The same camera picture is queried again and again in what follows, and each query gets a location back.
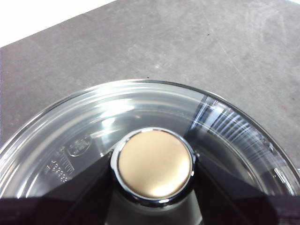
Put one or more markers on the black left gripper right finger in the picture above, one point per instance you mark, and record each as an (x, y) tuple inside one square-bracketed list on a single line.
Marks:
[(234, 206)]

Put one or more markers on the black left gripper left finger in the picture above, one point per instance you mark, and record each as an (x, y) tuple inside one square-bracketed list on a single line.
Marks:
[(70, 206)]

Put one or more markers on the glass lid with green knob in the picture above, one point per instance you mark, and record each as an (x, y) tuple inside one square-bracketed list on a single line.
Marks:
[(152, 164)]

